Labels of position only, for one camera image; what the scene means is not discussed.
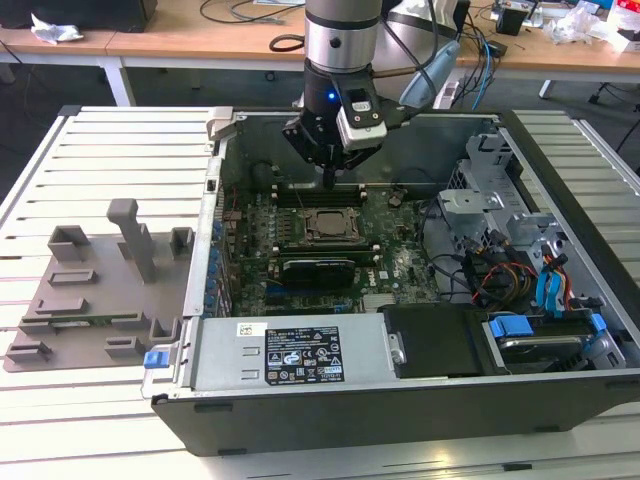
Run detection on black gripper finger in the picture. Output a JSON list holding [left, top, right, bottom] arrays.
[[329, 148, 374, 187], [280, 119, 331, 187]]

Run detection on CPU socket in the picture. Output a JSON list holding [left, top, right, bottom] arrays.
[[301, 205, 365, 247]]

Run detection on black RAM slot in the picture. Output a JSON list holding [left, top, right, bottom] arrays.
[[273, 249, 379, 264], [272, 182, 366, 194], [272, 240, 375, 252], [272, 193, 366, 207]]

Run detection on pale blue teach pendant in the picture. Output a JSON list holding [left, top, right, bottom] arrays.
[[398, 38, 462, 108]]

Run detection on green motherboard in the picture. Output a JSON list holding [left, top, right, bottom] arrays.
[[215, 182, 441, 317]]

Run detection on white power strip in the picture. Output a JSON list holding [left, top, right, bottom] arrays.
[[432, 81, 461, 110]]

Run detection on black graphics card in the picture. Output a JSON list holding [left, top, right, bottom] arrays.
[[272, 254, 359, 290]]

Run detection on silver metal drive cage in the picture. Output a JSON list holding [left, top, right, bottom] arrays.
[[435, 130, 571, 266]]

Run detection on wooden desk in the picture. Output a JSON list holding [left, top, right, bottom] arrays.
[[106, 0, 640, 107], [0, 25, 110, 66]]

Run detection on small silver chipset heatsink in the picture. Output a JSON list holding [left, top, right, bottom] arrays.
[[362, 292, 397, 310]]

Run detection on black plastic shroud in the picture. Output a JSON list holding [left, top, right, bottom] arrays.
[[378, 303, 495, 380]]

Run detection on small black box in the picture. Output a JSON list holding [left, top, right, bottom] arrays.
[[495, 5, 530, 37]]

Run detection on silver power supply with label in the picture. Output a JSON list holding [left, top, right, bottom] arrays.
[[191, 313, 402, 392]]

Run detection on hard disk in blue carrier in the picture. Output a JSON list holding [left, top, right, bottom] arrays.
[[482, 312, 589, 375]]

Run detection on large black equipment case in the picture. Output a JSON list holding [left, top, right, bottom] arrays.
[[0, 0, 159, 34]]

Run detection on grey parts rack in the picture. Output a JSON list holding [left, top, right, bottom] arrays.
[[0, 197, 197, 374]]

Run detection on clear plastic bags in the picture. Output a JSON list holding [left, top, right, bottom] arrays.
[[543, 3, 624, 47]]

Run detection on open black PC case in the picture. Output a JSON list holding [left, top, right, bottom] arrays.
[[141, 106, 640, 457]]

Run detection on crumpled white paper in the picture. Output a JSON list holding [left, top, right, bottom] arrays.
[[29, 12, 86, 46]]

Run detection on red white cardboard box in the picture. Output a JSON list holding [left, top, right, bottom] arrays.
[[613, 0, 640, 53]]

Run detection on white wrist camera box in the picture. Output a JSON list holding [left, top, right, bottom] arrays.
[[329, 72, 390, 152]]

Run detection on blue cable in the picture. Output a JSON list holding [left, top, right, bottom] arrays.
[[469, 27, 496, 112]]

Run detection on coloured power wire bundle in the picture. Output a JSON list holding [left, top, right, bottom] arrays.
[[473, 261, 539, 307]]

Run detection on blue flat wire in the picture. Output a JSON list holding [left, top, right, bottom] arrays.
[[535, 253, 570, 322]]

